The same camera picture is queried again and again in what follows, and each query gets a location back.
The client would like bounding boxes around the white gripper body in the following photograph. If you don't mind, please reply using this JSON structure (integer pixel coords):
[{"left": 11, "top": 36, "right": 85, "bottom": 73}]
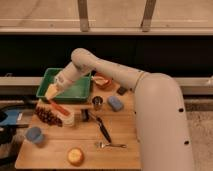
[{"left": 55, "top": 62, "right": 81, "bottom": 91}]

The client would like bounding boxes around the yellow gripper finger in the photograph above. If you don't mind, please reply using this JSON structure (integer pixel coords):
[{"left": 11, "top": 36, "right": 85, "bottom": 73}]
[{"left": 45, "top": 84, "right": 58, "bottom": 100}]

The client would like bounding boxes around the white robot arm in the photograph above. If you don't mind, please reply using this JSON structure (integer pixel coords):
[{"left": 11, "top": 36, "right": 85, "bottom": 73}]
[{"left": 46, "top": 48, "right": 194, "bottom": 171}]

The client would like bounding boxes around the small metal cup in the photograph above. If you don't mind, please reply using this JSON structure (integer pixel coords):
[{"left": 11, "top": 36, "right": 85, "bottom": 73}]
[{"left": 92, "top": 96, "right": 103, "bottom": 110}]

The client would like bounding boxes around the green plastic tray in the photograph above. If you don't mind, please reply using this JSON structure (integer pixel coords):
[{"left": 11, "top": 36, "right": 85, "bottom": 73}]
[{"left": 36, "top": 68, "right": 91, "bottom": 103}]

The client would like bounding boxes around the dark grape bunch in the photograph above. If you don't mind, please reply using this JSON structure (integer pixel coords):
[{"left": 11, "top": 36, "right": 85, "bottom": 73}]
[{"left": 35, "top": 107, "right": 62, "bottom": 127}]

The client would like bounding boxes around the orange bowl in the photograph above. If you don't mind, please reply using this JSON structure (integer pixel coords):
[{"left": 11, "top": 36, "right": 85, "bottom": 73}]
[{"left": 92, "top": 73, "right": 112, "bottom": 89}]

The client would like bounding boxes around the blue clamp device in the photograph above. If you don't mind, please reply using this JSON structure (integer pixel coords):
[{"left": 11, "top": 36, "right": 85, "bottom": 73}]
[{"left": 0, "top": 108, "right": 28, "bottom": 132}]

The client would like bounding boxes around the blue sponge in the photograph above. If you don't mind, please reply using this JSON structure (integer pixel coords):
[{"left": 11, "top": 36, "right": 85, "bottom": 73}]
[{"left": 107, "top": 96, "right": 124, "bottom": 112}]

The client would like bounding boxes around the small dark block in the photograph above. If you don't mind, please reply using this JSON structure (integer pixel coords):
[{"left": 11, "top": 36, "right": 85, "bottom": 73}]
[{"left": 116, "top": 87, "right": 127, "bottom": 95}]

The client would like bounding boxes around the yellow round bread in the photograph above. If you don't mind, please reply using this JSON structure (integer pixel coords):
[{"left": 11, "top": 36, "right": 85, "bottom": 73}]
[{"left": 67, "top": 148, "right": 84, "bottom": 166}]

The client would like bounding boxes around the silver fork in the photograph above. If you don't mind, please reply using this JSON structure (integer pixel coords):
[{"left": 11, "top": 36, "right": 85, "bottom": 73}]
[{"left": 94, "top": 142, "right": 127, "bottom": 148}]

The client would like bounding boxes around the left metal frame post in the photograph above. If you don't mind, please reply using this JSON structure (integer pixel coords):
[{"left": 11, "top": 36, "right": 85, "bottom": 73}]
[{"left": 77, "top": 0, "right": 89, "bottom": 32}]

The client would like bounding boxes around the metal frame post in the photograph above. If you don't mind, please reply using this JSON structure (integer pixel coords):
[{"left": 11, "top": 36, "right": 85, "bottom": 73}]
[
  {"left": 141, "top": 0, "right": 156, "bottom": 32},
  {"left": 77, "top": 0, "right": 89, "bottom": 32}
]

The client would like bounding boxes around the right metal frame post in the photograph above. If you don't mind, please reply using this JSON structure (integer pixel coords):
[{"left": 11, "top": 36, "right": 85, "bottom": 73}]
[{"left": 141, "top": 0, "right": 156, "bottom": 32}]

